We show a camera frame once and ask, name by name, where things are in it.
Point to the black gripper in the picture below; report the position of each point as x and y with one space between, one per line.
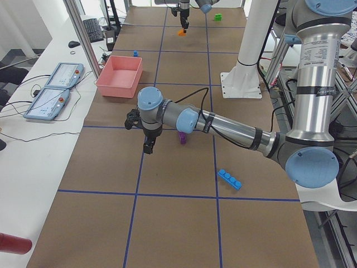
150 134
183 10

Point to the orange block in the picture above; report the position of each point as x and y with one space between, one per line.
182 32

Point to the purple block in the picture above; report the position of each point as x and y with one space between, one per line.
182 137

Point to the pink plastic box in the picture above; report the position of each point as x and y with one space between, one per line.
120 76

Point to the green block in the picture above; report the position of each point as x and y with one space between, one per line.
218 17

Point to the black keyboard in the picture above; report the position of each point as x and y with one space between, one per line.
93 29

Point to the long blue block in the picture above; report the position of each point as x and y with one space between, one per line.
232 181

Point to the far teach pendant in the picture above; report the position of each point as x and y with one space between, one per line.
65 75

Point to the teach pendant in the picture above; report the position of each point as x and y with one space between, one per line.
47 104
65 75

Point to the near teach pendant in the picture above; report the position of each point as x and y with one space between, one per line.
47 104

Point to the black computer mouse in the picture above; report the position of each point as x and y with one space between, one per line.
73 44

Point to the red cylinder bottle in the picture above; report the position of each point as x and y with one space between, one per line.
14 244

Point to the white camera stand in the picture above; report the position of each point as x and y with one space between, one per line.
243 80

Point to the aluminium frame post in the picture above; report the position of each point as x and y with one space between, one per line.
79 28

